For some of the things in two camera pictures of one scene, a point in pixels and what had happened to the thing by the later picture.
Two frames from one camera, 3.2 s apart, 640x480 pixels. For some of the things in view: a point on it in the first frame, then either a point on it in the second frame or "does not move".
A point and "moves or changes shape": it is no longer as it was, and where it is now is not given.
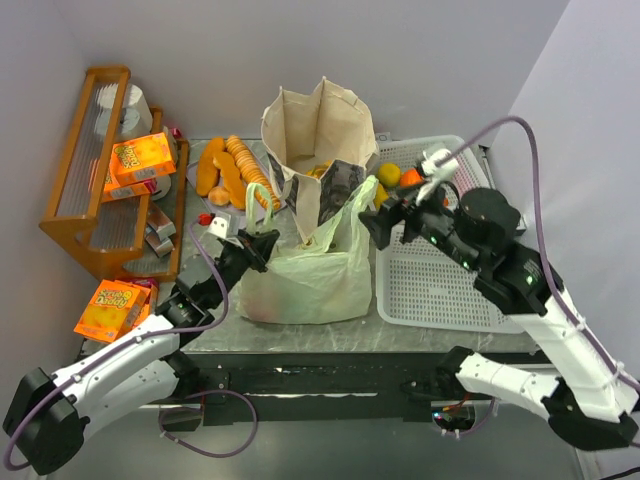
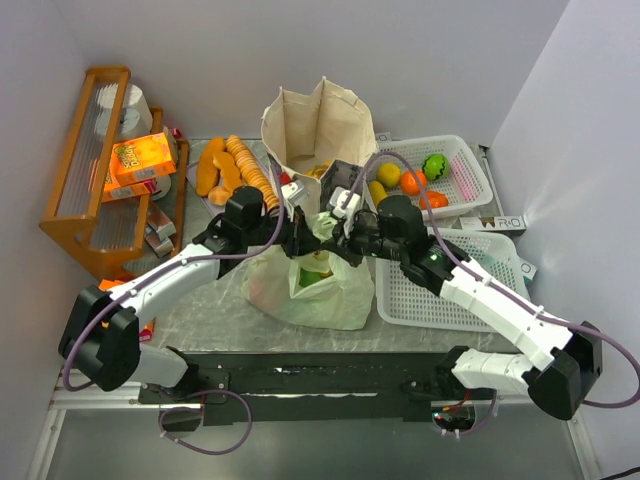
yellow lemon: [389, 174] does not move
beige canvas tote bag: [319, 142] does not move
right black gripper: [405, 215] to [347, 242]
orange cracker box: [141, 159] does not move
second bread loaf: [232, 178] does not move
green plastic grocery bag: [326, 281] moves or changes shape
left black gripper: [247, 245] to [298, 241]
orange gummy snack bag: [319, 169] does not move
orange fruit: [410, 178] does not move
